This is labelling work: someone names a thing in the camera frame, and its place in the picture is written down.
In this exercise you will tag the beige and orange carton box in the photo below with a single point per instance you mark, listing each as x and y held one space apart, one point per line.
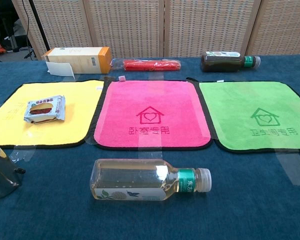
77 58

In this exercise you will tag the black stand pole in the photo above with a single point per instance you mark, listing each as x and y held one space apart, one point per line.
39 25

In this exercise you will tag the blue tablecloth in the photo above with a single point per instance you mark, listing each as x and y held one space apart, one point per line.
240 205

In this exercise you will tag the pink microfibre cloth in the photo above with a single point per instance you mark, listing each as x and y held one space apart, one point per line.
165 100

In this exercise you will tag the snack packet with bun picture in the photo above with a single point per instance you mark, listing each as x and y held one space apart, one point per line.
43 110

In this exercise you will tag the green microfibre cloth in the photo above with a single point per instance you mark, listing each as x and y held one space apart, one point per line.
235 105

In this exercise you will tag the clear adhesive tape strip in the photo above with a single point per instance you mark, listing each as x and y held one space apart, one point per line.
22 153
150 152
293 167

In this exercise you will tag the bottle of dark tea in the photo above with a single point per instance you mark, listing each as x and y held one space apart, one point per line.
220 63

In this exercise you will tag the wooden lattice screen panel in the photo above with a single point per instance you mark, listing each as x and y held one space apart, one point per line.
210 25
127 25
60 25
282 25

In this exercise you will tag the yellow microfibre cloth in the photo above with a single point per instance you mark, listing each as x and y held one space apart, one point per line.
65 132

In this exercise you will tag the clear bottle of pale tea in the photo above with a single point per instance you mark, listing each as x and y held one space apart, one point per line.
130 180

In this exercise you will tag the red roll in plastic wrap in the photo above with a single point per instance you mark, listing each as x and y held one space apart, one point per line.
150 65

